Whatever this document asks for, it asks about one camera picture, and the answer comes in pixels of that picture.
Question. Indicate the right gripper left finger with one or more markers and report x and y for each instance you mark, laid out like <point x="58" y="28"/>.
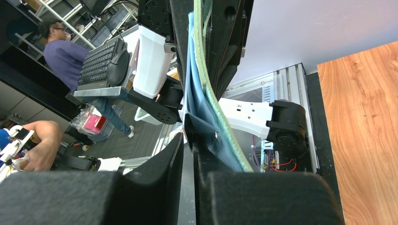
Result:
<point x="147" y="195"/>

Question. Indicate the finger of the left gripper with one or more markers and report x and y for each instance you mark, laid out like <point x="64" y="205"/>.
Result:
<point x="179" y="11"/>
<point x="226" y="36"/>

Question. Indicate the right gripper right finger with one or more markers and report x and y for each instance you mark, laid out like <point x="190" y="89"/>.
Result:
<point x="225" y="197"/>

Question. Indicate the green card holder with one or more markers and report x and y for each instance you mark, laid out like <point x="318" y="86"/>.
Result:
<point x="210" y="125"/>

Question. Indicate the bare forearm of bystander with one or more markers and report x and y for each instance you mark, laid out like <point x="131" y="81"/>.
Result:
<point x="49" y="136"/>

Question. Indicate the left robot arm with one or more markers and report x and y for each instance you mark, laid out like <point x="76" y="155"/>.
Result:
<point x="282" y="123"/>

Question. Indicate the white perforated basket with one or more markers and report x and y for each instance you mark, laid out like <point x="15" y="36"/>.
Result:
<point x="142" y="115"/>

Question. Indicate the black computer mouse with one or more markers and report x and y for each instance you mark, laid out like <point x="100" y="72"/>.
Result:
<point x="117" y="68"/>

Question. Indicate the black computer keyboard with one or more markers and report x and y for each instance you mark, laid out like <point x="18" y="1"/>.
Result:
<point x="95" y="66"/>

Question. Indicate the person in purple shirt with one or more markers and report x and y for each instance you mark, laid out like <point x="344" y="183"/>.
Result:
<point x="66" y="59"/>

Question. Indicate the aluminium frame rail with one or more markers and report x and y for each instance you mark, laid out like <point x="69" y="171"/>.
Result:
<point x="289" y="84"/>

